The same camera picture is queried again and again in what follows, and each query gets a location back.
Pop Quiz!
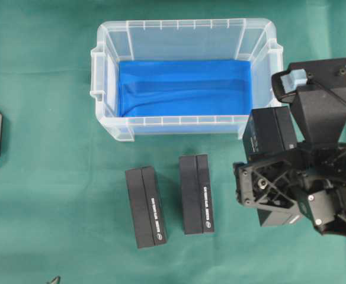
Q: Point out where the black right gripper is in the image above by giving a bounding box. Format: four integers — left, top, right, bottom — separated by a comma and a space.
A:
232, 141, 346, 237

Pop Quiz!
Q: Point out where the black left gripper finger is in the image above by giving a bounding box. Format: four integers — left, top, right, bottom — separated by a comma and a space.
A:
46, 276, 61, 284

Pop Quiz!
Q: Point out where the black RealSense D435i box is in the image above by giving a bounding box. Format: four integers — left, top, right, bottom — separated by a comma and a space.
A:
233, 106, 303, 227
179, 154, 215, 235

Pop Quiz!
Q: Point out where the black RealSense D415 box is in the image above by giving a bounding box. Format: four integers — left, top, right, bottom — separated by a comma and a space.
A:
125, 166, 168, 249

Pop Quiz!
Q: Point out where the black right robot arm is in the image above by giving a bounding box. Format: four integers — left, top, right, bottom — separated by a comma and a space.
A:
233, 106, 346, 237

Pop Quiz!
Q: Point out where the clear plastic storage case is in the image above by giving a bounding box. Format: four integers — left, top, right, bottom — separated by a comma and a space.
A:
89, 18, 283, 142

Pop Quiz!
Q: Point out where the blue cloth backdrop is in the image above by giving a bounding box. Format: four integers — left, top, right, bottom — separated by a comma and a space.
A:
118, 60, 252, 117

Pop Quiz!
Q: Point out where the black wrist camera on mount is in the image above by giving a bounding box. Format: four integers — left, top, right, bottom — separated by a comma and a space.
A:
271, 57, 346, 145

